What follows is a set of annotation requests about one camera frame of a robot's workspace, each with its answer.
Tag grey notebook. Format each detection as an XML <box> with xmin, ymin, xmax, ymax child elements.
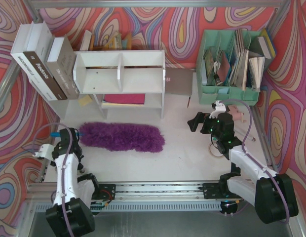
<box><xmin>165</xmin><ymin>68</ymin><xmax>193</xmax><ymax>96</ymax></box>

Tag white black stapler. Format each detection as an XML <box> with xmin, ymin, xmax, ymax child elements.
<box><xmin>77</xmin><ymin>163</ymin><xmax>85</xmax><ymax>174</ymax></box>

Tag tape roll ring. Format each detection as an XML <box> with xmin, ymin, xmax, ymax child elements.
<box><xmin>208</xmin><ymin>143</ymin><xmax>224</xmax><ymax>158</ymax></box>

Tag brown Fredonia book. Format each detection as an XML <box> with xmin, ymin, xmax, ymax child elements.
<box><xmin>25</xmin><ymin>22</ymin><xmax>67</xmax><ymax>101</ymax></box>

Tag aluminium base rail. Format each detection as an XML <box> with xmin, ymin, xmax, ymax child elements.
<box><xmin>27</xmin><ymin>182</ymin><xmax>245</xmax><ymax>213</ymax></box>

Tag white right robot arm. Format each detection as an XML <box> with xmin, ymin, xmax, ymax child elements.
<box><xmin>187</xmin><ymin>112</ymin><xmax>299</xmax><ymax>224</ymax></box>

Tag yellow sticky note pad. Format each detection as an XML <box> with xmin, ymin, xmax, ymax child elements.
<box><xmin>78</xmin><ymin>95</ymin><xmax>93</xmax><ymax>107</ymax></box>

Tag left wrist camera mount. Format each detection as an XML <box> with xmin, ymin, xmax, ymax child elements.
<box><xmin>33</xmin><ymin>144</ymin><xmax>54</xmax><ymax>160</ymax></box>

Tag pink pig figurine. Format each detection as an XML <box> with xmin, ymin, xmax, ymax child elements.
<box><xmin>227</xmin><ymin>105</ymin><xmax>245</xmax><ymax>123</ymax></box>

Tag white Mademoiselle book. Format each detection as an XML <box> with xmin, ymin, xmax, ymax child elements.
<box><xmin>11</xmin><ymin>22</ymin><xmax>43</xmax><ymax>89</ymax></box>

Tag taupe Lonely City book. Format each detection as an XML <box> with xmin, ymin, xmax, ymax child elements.
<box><xmin>46</xmin><ymin>36</ymin><xmax>79</xmax><ymax>100</ymax></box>

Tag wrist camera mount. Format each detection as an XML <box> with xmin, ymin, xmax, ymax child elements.
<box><xmin>209</xmin><ymin>101</ymin><xmax>227</xmax><ymax>119</ymax></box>
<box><xmin>33</xmin><ymin>144</ymin><xmax>54</xmax><ymax>160</ymax></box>

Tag purple fluffy duster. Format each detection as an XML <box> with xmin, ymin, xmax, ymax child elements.
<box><xmin>50</xmin><ymin>122</ymin><xmax>165</xmax><ymax>153</ymax></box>

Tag books behind shelf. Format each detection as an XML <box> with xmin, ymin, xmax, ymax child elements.
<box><xmin>78</xmin><ymin>30</ymin><xmax>132</xmax><ymax>51</ymax></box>

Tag white wooden bookshelf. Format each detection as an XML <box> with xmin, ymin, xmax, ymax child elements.
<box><xmin>73</xmin><ymin>50</ymin><xmax>166</xmax><ymax>117</ymax></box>

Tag green file organizer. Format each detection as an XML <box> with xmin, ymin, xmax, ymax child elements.
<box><xmin>196</xmin><ymin>29</ymin><xmax>268</xmax><ymax>106</ymax></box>

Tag grey book in organizer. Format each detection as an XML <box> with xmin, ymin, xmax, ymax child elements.
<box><xmin>249</xmin><ymin>28</ymin><xmax>276</xmax><ymax>59</ymax></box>

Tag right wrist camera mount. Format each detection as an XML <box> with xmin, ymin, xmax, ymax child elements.
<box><xmin>209</xmin><ymin>101</ymin><xmax>227</xmax><ymax>119</ymax></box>

